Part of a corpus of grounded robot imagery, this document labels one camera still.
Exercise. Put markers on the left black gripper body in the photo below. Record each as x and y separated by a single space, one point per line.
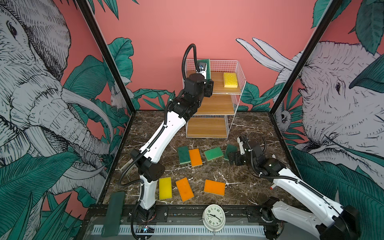
208 90

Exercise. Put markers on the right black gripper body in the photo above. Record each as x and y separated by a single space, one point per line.
240 159

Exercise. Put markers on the dark green sponge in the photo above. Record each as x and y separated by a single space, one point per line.
184 156
205 68
230 149

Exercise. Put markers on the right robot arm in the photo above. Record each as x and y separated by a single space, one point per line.
324 218

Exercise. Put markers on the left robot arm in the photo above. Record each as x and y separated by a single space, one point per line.
145 168

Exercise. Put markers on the light green yellow sponge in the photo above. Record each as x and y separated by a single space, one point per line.
213 154

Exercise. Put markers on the dark green sponge beside orange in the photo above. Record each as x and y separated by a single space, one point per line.
184 156

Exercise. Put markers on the orange sponge tilted front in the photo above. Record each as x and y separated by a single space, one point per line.
184 189

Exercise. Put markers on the white analog clock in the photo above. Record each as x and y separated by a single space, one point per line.
214 218

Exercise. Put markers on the yellow sponge on table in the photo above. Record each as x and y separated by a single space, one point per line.
165 188

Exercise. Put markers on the dark green cloth pad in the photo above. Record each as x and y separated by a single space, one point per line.
114 214

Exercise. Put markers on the white wire wooden shelf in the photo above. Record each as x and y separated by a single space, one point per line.
215 116

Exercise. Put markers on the black frame post right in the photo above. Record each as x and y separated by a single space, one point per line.
325 20

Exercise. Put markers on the black frame post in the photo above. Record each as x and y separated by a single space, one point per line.
103 47
325 20

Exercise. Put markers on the black frame post left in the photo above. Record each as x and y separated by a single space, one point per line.
103 47

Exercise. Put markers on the white slotted cable duct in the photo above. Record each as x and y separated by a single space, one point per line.
177 230

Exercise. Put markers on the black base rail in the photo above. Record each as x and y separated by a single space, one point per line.
238 215

